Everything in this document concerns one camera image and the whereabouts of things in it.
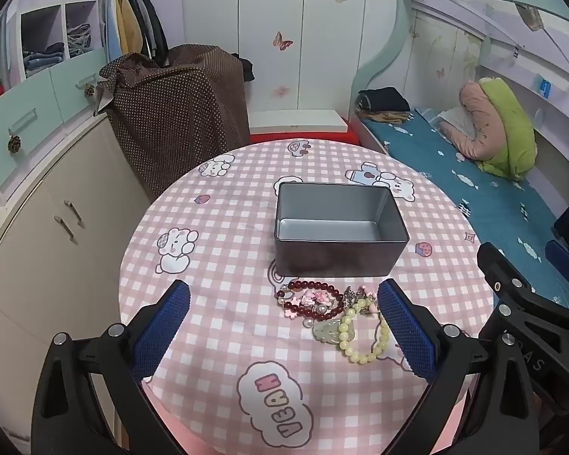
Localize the blue printed bed sheet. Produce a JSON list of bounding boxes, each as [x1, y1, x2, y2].
[[360, 107, 569, 314]]

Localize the dark red bead bracelet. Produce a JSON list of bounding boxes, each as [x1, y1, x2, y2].
[[279, 281, 347, 320]]

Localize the light blue hanging garment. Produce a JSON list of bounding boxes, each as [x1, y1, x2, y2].
[[99, 0, 124, 62]]

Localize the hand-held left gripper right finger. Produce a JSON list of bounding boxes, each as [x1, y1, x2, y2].
[[377, 279, 541, 455]]

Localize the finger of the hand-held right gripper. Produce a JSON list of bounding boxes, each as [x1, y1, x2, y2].
[[545, 239, 569, 295], [476, 243, 569, 337]]

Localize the pale yellow bead bracelet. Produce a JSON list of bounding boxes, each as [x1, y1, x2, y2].
[[338, 301, 390, 365]]

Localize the silver charm chain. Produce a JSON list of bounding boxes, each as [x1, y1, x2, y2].
[[344, 286, 377, 316]]

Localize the pink plush toy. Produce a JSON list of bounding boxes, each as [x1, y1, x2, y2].
[[439, 80, 503, 161]]

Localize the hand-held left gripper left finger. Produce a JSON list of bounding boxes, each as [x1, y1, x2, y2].
[[31, 279, 191, 455]]

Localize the beige cabinet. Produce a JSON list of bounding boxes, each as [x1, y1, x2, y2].
[[0, 114, 155, 389]]

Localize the pink bear charm keychain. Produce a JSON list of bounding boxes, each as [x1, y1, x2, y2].
[[277, 289, 342, 329]]

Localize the white wardrobe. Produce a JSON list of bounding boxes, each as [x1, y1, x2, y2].
[[180, 0, 404, 115]]

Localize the folded blue jeans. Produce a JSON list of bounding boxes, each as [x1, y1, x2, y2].
[[23, 42, 66, 77]]

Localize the red mat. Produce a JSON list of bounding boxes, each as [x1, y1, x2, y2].
[[250, 118, 361, 147]]

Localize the white flat board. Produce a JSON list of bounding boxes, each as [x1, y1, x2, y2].
[[249, 110, 349, 134]]

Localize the yellow hanging garment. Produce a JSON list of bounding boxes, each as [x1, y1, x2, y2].
[[113, 0, 143, 55]]

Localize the green blanket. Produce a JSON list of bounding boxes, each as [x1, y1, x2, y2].
[[476, 77, 539, 182]]

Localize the dark folded clothes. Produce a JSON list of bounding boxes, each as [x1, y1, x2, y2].
[[358, 86, 411, 113]]

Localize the dark hanging garments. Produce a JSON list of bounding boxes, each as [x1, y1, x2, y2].
[[126, 0, 169, 64]]

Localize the pale green jade pendant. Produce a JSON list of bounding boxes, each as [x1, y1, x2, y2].
[[312, 320, 343, 344]]

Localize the yellow patterned folded cloth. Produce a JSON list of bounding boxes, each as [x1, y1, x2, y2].
[[358, 109, 411, 125]]

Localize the white cloth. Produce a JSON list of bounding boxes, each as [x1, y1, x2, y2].
[[439, 107, 475, 138]]

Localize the grey metal tin box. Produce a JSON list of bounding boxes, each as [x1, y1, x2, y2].
[[272, 181, 411, 278]]

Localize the teal drawer unit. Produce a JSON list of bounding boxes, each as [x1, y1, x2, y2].
[[0, 64, 110, 190]]

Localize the folded light clothes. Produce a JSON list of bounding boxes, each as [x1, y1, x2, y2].
[[66, 24, 93, 58]]

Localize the brown dotted cloth cover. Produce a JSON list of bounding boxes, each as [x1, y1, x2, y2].
[[99, 44, 252, 200]]

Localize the metal cabinet handle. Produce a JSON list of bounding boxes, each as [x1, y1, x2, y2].
[[64, 200, 85, 228], [53, 217, 79, 246]]

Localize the pink checked tablecloth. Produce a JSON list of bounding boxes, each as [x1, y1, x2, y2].
[[118, 140, 496, 455]]

